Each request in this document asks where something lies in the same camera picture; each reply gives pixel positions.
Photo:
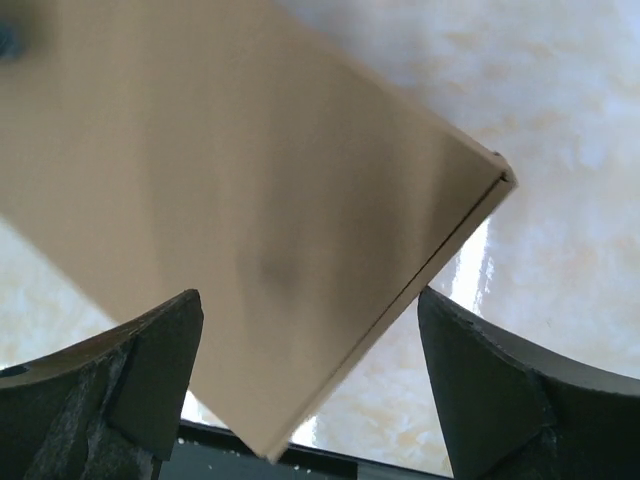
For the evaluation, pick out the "brown cardboard box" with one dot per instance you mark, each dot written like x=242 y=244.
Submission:
x=148 y=147

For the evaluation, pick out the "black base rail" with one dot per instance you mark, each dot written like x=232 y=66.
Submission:
x=207 y=452

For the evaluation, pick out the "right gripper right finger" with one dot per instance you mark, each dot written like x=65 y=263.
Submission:
x=511 y=409

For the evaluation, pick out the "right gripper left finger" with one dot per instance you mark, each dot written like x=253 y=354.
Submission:
x=107 y=407

